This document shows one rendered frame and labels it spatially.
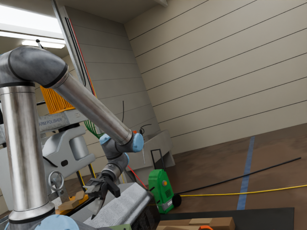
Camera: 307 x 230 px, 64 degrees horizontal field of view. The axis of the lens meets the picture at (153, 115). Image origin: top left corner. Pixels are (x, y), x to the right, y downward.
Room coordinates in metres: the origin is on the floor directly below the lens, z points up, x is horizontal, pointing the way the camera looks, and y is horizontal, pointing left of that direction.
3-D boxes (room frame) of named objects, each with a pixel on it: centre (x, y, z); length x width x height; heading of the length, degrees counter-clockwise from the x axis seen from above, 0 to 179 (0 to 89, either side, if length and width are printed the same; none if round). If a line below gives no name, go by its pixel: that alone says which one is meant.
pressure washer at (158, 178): (3.57, 0.26, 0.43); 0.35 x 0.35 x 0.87; 42
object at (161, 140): (5.49, 0.35, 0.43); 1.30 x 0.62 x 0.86; 154
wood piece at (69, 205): (2.54, 1.15, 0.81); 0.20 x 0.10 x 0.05; 65
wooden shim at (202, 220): (2.63, -0.10, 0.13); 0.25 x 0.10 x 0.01; 57
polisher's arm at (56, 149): (2.08, 0.87, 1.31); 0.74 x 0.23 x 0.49; 161
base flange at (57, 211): (2.71, 1.33, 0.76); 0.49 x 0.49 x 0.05; 57
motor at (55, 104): (2.33, 0.79, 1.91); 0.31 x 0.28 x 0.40; 71
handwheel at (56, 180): (1.79, 0.86, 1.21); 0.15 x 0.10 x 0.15; 161
